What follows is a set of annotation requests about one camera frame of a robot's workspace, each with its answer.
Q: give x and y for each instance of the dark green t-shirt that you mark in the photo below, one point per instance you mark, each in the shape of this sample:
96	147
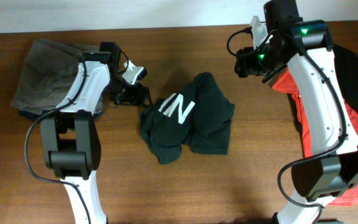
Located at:
198	115

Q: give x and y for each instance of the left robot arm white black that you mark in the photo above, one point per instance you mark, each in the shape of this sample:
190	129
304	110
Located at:
69	137

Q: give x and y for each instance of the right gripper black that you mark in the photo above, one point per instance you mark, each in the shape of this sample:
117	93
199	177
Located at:
245	62

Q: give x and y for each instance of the navy folded garment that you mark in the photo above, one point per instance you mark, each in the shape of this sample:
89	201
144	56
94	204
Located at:
34	116

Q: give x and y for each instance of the grey folded shirt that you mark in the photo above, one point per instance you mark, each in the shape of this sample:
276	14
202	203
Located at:
48	72

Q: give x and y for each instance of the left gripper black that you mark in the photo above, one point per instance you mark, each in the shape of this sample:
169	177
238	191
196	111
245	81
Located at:
133	98

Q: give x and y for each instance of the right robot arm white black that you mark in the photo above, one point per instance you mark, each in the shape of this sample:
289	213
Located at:
284	41

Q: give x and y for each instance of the black garment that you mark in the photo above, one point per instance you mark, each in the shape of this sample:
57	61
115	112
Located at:
346	65

